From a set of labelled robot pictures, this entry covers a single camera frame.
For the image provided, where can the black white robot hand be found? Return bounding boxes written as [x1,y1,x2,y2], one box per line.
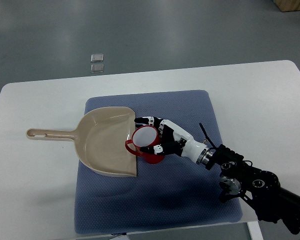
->
[134,116,209,164]

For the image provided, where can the red cup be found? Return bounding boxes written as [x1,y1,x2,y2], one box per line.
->
[125,125,165,164]

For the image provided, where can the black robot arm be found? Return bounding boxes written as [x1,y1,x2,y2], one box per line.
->
[197,144,300,235]

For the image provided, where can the beige plastic dustpan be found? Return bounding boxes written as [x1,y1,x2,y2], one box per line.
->
[26,106,138,178]

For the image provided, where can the lower metal floor plate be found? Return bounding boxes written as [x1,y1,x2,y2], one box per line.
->
[90,63,104,74]

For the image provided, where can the metal floor plate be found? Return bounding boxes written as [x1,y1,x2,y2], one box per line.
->
[90,63,104,74]
[90,53,104,63]

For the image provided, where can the upper metal floor plate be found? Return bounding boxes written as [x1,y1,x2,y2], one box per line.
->
[90,53,104,63]

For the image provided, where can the white table leg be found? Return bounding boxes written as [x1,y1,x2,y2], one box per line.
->
[247,221,264,240]

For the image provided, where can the wooden box corner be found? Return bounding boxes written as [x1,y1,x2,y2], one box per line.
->
[273,0,300,12]

